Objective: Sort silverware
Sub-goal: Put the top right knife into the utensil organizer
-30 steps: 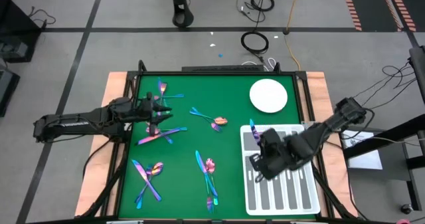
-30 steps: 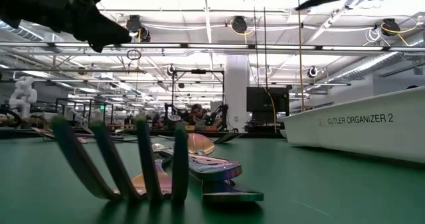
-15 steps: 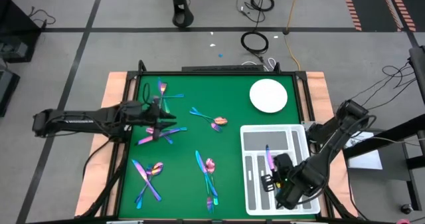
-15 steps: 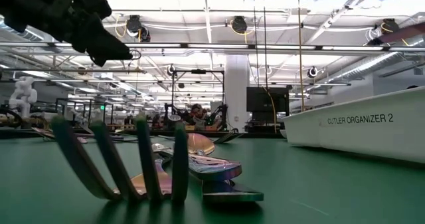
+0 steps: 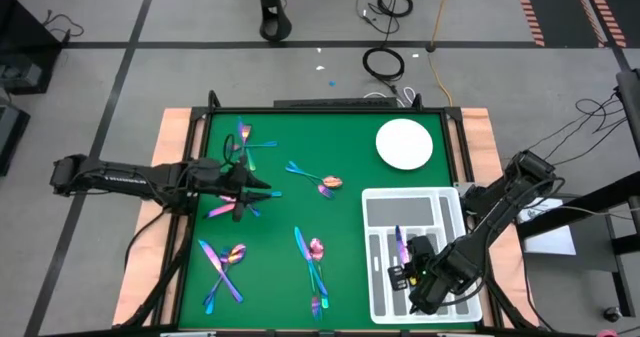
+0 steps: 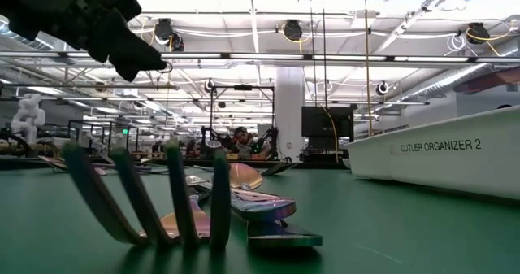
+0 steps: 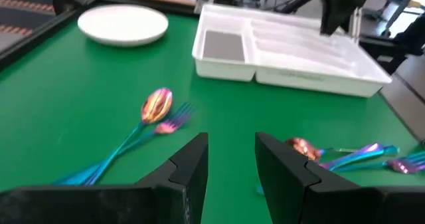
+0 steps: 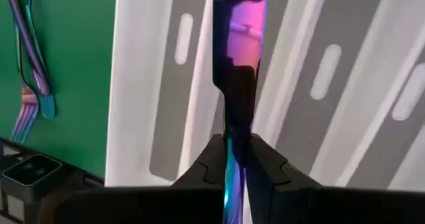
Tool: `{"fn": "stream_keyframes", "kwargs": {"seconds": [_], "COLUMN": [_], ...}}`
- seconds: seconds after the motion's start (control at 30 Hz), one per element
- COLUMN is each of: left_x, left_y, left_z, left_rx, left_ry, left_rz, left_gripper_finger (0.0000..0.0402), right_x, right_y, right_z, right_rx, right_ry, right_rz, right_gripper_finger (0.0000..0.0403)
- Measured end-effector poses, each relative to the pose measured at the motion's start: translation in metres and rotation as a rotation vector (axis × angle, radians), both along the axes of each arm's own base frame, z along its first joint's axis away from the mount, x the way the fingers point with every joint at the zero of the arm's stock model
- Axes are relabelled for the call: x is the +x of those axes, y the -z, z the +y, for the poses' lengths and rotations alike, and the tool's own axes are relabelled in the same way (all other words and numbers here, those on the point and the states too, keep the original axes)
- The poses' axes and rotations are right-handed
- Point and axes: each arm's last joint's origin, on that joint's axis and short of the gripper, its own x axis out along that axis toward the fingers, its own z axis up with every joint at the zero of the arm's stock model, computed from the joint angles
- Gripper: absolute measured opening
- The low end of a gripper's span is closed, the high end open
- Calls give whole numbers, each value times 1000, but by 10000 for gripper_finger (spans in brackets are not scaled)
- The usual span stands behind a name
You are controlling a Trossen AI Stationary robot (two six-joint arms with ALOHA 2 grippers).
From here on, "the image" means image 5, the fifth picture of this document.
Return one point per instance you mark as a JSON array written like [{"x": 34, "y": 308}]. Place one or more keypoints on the black upright post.
[{"x": 631, "y": 107}]

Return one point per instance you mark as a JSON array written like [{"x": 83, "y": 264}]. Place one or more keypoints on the grey equipment box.
[{"x": 20, "y": 74}]

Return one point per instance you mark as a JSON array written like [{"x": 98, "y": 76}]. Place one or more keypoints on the black equipment case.
[{"x": 12, "y": 137}]

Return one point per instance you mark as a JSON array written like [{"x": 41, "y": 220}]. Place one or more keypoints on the white paper sheet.
[{"x": 550, "y": 237}]

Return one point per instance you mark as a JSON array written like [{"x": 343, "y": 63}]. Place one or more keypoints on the black metal stand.
[{"x": 600, "y": 192}]

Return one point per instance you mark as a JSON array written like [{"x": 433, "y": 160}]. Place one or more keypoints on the black caster wheel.
[{"x": 611, "y": 313}]

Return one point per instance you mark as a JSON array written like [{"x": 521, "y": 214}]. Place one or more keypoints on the white round plate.
[{"x": 404, "y": 144}]

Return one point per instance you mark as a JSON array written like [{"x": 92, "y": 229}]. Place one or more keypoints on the grey metal bracket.
[{"x": 459, "y": 185}]

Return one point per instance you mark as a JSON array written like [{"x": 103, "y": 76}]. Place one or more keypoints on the iridescent rainbow table knife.
[
  {"x": 301, "y": 239},
  {"x": 251, "y": 161},
  {"x": 401, "y": 244},
  {"x": 207, "y": 251},
  {"x": 220, "y": 210}
]

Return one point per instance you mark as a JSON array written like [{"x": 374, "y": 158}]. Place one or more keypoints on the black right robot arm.
[{"x": 500, "y": 212}]

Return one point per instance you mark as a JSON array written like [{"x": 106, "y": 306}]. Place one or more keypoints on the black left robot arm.
[{"x": 125, "y": 179}]

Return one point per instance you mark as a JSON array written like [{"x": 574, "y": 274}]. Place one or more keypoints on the black aluminium table frame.
[{"x": 325, "y": 110}]

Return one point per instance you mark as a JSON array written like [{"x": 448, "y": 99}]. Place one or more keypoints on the pink round object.
[{"x": 607, "y": 334}]

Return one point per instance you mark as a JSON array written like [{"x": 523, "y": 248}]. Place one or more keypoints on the white plastic cutlery organizer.
[{"x": 400, "y": 212}]

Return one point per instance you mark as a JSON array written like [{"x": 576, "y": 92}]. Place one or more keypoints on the green table mat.
[{"x": 290, "y": 217}]

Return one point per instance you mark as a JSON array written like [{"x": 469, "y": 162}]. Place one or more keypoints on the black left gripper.
[{"x": 235, "y": 182}]

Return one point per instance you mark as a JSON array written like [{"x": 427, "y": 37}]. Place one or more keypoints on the black floor stand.
[{"x": 272, "y": 27}]

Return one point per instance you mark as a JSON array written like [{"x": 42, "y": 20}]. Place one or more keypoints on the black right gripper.
[{"x": 421, "y": 254}]

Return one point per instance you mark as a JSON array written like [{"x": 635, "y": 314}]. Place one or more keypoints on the black cabinet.
[{"x": 25, "y": 32}]

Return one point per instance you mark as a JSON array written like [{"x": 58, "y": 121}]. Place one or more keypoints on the black ribbed bar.
[{"x": 335, "y": 103}]

